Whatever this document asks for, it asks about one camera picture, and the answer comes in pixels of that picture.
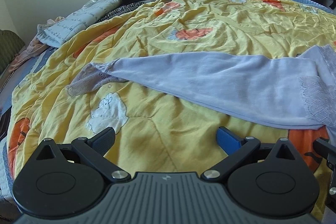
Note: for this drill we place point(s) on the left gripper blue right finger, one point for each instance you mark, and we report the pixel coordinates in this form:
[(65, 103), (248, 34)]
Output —
[(240, 151)]

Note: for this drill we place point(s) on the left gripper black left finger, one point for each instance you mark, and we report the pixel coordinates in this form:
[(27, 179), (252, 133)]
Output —
[(91, 152)]

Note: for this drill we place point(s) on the lavender long sleeve top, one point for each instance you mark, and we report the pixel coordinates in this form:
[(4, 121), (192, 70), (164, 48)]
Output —
[(289, 92)]

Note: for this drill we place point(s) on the yellow carrot print quilt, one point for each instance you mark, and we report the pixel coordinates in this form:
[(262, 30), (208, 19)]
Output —
[(182, 111)]

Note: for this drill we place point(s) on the light grey text quilt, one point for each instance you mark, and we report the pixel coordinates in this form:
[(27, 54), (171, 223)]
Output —
[(60, 32)]

